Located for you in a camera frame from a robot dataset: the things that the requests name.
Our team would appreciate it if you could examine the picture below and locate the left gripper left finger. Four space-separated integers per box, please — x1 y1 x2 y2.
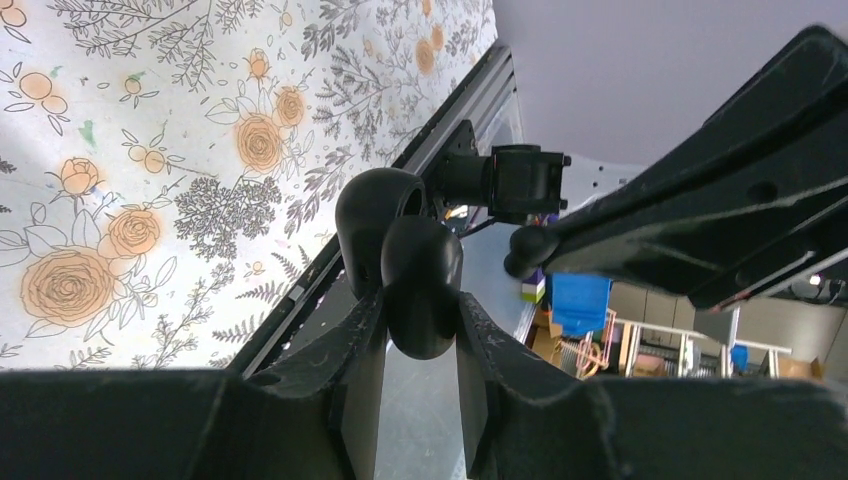
1 291 386 479

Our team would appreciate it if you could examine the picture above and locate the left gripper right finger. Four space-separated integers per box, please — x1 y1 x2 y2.
457 293 847 479

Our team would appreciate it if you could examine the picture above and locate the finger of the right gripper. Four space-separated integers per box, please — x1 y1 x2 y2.
545 25 847 310

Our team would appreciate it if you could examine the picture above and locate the black earbud charging case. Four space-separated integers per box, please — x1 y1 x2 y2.
335 168 463 360

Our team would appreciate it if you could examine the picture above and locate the black earbud near base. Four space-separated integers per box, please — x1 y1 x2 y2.
504 225 559 280

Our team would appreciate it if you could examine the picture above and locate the floral table mat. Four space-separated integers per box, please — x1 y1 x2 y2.
1 0 497 372

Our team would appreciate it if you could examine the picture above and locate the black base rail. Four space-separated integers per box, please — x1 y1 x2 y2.
226 45 517 377

